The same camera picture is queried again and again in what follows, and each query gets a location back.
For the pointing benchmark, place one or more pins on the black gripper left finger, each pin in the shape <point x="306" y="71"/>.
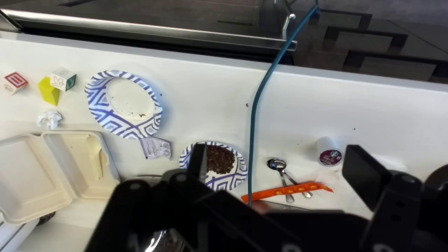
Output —
<point x="141" y="214"/>

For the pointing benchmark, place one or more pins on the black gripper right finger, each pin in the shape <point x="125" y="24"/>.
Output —
<point x="401" y="210"/>

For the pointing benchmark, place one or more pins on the purple packet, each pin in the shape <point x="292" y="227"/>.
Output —
<point x="156" y="147"/>

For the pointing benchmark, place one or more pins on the brown coffee beans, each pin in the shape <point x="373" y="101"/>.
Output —
<point x="220" y="158"/>

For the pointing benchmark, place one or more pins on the blue patterned paper bowl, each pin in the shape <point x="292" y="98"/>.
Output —
<point x="124" y="102"/>
<point x="233" y="179"/>

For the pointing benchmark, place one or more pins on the white maroon lid coffee pod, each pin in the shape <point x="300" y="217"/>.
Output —
<point x="330" y="151"/>

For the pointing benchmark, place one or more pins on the orange plastic stick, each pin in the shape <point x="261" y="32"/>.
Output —
<point x="289" y="189"/>

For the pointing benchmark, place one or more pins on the beige clamshell takeout container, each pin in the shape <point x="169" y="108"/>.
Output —
<point x="29" y="176"/>

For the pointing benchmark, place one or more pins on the crumpled white paper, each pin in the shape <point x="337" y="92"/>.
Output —
<point x="50" y="119"/>

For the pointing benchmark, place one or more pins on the metal spoon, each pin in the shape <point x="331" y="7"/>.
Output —
<point x="276" y="162"/>

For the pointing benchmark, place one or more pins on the yellow wedge block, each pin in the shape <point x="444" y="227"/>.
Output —
<point x="48" y="91"/>

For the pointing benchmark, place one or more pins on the white green letter block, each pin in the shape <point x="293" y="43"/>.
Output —
<point x="64" y="78"/>

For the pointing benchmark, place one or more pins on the dark dishwasher door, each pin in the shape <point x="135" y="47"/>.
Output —
<point x="117" y="8"/>

